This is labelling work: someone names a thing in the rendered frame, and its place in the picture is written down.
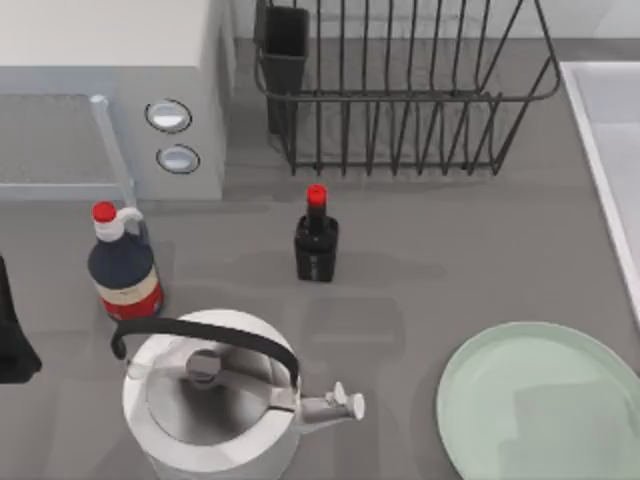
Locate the square black bottle red cap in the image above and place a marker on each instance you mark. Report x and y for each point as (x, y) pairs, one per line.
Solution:
(315, 245)

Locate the small microwave knob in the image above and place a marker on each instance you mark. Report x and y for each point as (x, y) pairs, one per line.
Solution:
(177, 159)

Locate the dark cutlery holder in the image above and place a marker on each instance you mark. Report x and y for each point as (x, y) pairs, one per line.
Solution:
(282, 65)

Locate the pale microwave oven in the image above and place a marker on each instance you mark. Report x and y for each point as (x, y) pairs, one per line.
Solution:
(205, 90)

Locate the large microwave knob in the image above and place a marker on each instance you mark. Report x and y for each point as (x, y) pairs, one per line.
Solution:
(168, 115)

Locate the round dark bottle red label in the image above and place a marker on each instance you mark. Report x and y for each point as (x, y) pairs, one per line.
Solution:
(122, 270)

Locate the pale green plate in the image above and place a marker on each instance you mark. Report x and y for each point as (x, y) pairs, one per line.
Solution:
(540, 405)

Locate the microwave oven door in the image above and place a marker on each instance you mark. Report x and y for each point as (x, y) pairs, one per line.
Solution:
(60, 145)

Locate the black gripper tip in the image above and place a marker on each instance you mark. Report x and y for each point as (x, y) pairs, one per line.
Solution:
(12, 340)

